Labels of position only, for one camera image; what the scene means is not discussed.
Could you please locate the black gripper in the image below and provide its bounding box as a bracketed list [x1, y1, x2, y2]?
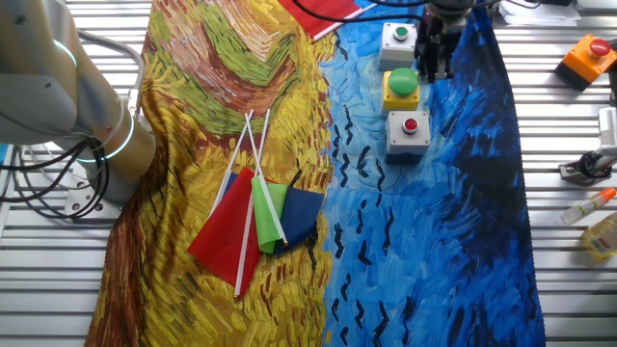
[415, 12, 471, 83]

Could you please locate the grey box red button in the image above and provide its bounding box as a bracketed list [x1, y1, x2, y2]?
[384, 109, 433, 164]

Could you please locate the yellow box green mushroom button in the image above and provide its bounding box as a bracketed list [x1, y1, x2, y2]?
[381, 67, 421, 117]

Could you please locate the grey box green button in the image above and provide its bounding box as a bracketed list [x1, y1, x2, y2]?
[378, 21, 418, 72]

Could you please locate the white paper stack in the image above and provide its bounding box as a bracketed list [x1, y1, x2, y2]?
[498, 0, 582, 28]

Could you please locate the large red flag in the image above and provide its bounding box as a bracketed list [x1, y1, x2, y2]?
[278, 0, 380, 42]

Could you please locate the orange emergency stop box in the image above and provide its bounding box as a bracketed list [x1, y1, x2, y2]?
[553, 33, 617, 92]

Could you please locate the painted wheat field cloth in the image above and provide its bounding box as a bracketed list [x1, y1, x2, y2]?
[84, 0, 548, 347]

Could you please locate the small blue flag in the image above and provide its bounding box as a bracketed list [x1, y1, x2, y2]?
[209, 108, 327, 256]

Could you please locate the small green flag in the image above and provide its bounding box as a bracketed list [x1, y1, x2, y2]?
[243, 112, 290, 255]

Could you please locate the clear bottle yellow liquid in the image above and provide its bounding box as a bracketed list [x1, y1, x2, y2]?
[580, 211, 617, 262]

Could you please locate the small red flag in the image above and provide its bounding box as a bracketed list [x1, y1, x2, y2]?
[186, 108, 272, 300]

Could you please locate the silver ribbed camera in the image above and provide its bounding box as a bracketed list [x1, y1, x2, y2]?
[597, 105, 617, 158]

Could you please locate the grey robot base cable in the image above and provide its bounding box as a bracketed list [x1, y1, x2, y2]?
[76, 28, 147, 120]

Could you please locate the black base cable bundle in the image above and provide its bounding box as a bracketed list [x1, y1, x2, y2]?
[0, 137, 110, 221]

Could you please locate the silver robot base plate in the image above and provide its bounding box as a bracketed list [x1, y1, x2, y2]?
[65, 161, 124, 221]

